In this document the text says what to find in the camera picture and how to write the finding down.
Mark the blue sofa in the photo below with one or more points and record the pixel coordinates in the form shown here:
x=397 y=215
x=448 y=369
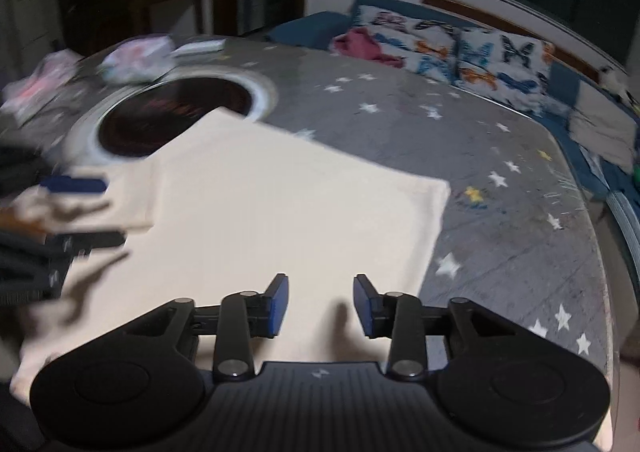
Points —
x=560 y=99

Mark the pink tissue pack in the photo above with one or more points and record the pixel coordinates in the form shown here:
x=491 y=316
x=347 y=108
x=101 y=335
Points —
x=23 y=99
x=138 y=61

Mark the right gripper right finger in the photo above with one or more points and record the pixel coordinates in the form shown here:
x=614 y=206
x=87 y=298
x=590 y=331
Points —
x=491 y=378

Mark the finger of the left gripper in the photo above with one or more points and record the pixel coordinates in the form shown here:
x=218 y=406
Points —
x=35 y=271
x=23 y=167

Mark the round black induction cooktop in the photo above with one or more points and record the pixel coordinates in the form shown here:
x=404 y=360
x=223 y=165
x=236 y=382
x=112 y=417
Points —
x=142 y=124

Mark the left butterfly pillow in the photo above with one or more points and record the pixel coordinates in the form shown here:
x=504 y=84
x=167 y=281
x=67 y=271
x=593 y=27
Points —
x=422 y=46

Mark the plush toy black white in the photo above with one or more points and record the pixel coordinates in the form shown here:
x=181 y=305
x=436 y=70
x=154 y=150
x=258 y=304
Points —
x=610 y=82

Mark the grey cushion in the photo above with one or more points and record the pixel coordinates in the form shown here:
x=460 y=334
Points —
x=601 y=127

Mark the white flat box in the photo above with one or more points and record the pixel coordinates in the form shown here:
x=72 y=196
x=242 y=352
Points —
x=200 y=48

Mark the butterfly pillow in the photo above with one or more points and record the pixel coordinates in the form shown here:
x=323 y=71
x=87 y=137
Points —
x=422 y=46
x=508 y=68

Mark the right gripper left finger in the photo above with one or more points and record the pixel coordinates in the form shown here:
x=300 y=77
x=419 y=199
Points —
x=145 y=381

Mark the cream knit garment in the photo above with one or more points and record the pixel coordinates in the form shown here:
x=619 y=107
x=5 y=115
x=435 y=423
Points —
x=223 y=209

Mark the right butterfly pillow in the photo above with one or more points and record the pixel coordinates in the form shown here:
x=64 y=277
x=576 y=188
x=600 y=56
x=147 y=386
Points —
x=508 y=68

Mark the pink cloth on sofa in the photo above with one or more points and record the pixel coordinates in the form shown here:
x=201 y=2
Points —
x=359 y=44

